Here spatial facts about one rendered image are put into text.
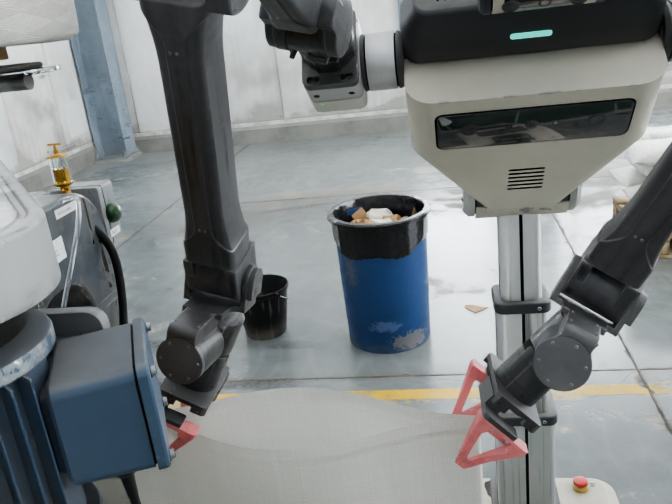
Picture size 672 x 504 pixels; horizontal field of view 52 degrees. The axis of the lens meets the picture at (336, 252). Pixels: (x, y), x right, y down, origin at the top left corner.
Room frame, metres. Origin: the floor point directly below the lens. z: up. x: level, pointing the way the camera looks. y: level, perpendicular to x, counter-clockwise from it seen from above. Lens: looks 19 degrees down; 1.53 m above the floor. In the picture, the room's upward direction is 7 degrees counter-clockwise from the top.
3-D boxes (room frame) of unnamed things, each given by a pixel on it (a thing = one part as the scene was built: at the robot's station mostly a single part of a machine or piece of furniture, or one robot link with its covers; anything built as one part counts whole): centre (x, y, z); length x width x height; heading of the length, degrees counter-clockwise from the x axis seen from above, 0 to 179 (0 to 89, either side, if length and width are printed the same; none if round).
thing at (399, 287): (3.03, -0.22, 0.32); 0.51 x 0.48 x 0.65; 170
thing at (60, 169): (0.93, 0.36, 1.37); 0.03 x 0.02 x 0.03; 80
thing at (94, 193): (0.99, 0.36, 1.29); 0.08 x 0.05 x 0.09; 80
